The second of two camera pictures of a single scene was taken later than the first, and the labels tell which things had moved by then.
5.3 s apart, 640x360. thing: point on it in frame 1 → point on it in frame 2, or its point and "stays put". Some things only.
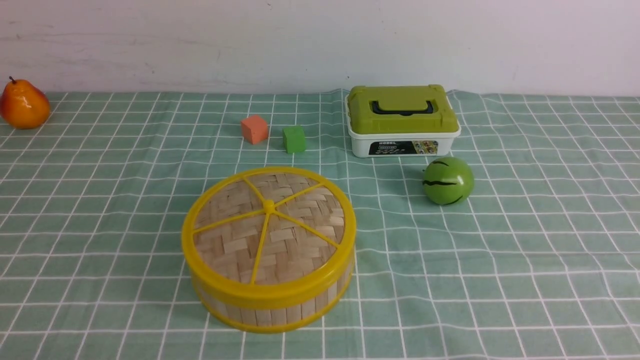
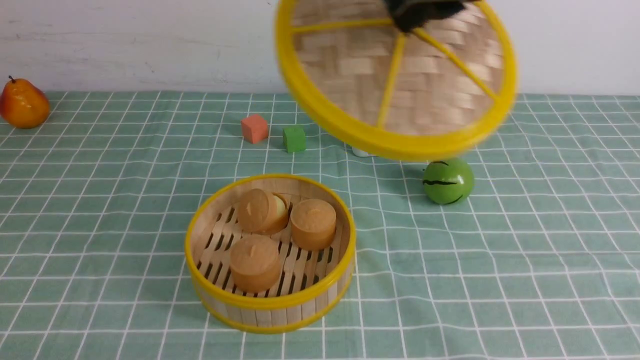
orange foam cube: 254,129 stays put
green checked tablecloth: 541,262 stays put
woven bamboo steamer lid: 269,237 → 447,87
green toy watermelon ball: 448,181 stays put
